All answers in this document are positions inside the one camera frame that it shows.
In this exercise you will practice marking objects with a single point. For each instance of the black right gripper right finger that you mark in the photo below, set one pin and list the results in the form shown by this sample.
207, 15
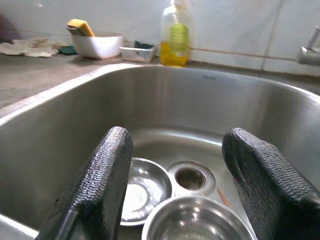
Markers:
272, 182

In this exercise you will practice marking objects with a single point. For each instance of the small steel plate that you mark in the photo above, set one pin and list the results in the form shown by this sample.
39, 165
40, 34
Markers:
146, 187

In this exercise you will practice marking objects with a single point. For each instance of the chrome faucet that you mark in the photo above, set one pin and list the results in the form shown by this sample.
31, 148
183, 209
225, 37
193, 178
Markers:
308, 51

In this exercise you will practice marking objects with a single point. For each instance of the round steel sink drain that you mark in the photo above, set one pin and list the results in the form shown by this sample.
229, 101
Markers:
192, 178

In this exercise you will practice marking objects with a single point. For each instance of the dark green scouring pad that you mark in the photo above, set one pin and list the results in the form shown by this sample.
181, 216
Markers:
143, 45

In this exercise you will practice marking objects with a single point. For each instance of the white plastic bowl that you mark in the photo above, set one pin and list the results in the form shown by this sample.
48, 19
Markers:
97, 46

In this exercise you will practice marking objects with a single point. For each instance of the stainless steel sink basin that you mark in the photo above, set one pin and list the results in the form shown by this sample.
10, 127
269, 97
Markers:
175, 105

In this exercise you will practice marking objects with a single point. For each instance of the stainless steel bowl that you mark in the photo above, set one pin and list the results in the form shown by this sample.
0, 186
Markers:
197, 220

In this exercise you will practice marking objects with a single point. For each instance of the small clear plastic tray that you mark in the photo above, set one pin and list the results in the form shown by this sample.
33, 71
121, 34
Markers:
137, 53

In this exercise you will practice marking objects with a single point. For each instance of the crumpled white cloth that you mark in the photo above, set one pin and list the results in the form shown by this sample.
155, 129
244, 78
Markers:
30, 47

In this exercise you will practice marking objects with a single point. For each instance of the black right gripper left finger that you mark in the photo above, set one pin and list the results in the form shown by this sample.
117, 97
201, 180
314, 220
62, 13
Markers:
100, 180

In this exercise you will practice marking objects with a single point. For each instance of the yellow scrubbing sponge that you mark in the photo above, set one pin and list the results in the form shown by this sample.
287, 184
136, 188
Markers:
81, 27

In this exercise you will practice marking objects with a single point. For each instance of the yellow dish soap bottle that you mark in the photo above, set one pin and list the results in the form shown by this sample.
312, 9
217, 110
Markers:
176, 37

